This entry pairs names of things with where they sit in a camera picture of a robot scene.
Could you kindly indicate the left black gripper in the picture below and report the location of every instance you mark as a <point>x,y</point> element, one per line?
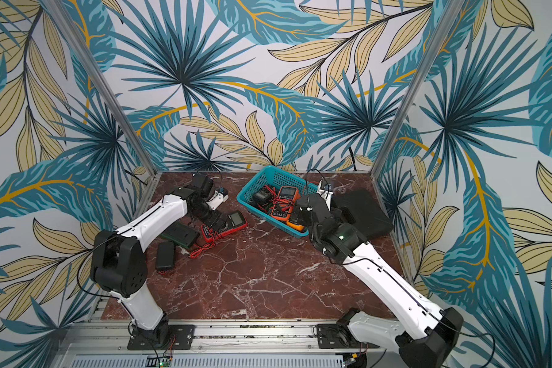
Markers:
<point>211,221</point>

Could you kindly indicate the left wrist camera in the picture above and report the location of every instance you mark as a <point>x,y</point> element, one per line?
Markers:
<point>219,197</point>

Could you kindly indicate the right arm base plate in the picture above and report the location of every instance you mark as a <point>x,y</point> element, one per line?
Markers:
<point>333,336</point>

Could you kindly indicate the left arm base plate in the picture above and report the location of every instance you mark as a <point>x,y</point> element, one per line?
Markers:
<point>168,337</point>

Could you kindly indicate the dark red multimeter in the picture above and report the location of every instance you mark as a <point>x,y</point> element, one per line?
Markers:
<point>233,223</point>

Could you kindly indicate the green black multimeter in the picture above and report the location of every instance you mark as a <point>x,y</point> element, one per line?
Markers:
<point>261,198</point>

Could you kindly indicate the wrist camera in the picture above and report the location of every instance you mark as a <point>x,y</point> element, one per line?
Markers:
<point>219,197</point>
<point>325,189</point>

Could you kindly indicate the green black device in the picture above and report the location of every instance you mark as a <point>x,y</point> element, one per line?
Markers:
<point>181,235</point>

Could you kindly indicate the teal plastic basket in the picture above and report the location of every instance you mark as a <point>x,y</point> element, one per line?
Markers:
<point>274,176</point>

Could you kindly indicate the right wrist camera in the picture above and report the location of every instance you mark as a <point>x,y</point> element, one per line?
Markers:
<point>325,189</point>

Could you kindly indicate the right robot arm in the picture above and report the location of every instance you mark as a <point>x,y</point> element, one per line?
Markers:
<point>423,334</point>

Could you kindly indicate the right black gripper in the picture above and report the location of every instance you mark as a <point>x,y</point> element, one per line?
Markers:
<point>313,210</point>

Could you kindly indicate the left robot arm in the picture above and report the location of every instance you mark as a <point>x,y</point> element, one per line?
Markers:
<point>119,262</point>

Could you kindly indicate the small black box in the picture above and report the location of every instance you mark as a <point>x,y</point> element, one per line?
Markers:
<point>165,256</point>

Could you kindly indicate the aluminium front rail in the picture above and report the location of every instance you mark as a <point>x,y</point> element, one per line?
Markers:
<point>217,343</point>

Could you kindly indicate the black case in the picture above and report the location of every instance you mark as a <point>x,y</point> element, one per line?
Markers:
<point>360,209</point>

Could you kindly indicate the orange red multimeter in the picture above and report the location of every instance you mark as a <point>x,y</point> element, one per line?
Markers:
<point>284,203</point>

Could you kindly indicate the yellow orange multimeter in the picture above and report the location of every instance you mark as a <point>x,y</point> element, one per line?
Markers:
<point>295,221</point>

